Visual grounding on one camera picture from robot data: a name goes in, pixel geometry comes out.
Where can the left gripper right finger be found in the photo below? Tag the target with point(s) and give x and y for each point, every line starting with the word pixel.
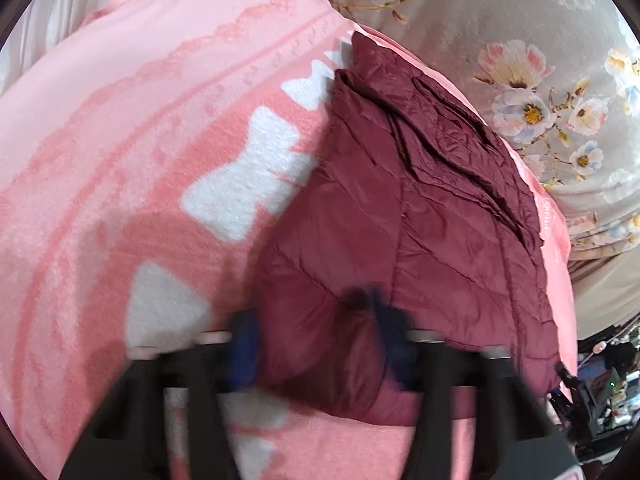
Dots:
pixel 514 437

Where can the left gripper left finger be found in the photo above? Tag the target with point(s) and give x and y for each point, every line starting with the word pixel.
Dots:
pixel 126 438

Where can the maroon quilted puffer jacket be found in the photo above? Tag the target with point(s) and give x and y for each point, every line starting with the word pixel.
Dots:
pixel 414 198

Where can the grey floral bed sheet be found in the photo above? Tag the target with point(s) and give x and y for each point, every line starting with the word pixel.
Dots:
pixel 557 79

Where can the silver satin curtain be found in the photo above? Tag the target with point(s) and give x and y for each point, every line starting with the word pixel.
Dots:
pixel 41 26

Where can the beige fabric bed side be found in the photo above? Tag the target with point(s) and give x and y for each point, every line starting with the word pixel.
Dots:
pixel 606 291

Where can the pink fleece blanket white bows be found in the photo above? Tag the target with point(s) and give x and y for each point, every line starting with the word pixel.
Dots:
pixel 141 162

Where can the cluttered dark equipment pile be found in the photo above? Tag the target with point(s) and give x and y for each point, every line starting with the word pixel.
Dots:
pixel 598 406

